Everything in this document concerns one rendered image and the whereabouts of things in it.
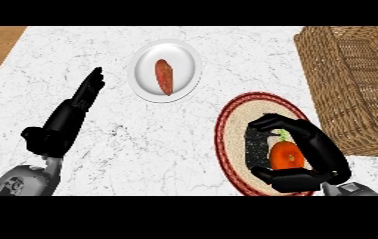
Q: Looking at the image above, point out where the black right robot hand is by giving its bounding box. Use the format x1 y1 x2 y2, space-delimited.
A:
247 112 353 194

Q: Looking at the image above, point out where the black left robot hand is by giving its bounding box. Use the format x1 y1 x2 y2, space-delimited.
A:
19 66 106 159

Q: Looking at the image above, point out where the orange squash with green stem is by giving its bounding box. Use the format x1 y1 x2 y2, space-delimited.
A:
267 128 307 171

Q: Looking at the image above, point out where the round red rimmed woven placemat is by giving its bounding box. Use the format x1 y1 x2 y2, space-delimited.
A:
213 91 316 197

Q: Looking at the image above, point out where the brown wicker basket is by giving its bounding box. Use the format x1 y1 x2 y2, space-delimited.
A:
292 26 378 157

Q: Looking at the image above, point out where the reddish brown sweet potato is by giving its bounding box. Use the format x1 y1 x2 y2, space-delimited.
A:
153 58 176 97

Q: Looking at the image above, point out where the white oval plate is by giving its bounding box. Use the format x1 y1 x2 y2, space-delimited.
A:
125 38 204 104

